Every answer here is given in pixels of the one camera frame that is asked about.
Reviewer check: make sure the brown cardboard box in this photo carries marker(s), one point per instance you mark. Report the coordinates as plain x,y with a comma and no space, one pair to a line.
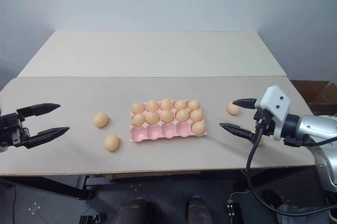
316,95

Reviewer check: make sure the beige egg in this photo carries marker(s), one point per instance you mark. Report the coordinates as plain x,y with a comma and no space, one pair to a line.
166,116
100,120
182,115
196,115
193,104
152,117
233,109
153,105
111,142
261,142
198,127
180,104
138,107
166,104
138,119

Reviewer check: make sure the grey cloth bundle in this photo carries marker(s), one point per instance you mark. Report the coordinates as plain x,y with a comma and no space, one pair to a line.
308,214

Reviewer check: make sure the pink egg tray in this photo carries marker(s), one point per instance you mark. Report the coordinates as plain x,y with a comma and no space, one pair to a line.
160,133

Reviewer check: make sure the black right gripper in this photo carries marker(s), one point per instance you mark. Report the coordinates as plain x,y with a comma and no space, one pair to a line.
266,125

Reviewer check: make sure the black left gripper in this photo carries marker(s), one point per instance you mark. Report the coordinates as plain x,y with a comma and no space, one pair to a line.
11,129

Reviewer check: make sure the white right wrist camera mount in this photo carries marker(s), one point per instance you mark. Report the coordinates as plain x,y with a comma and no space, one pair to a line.
276,103

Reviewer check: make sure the dark rounded shape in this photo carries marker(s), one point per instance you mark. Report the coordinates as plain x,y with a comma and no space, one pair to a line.
197,209
139,212

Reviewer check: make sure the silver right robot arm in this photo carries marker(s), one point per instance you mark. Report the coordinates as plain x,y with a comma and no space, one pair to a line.
316,128

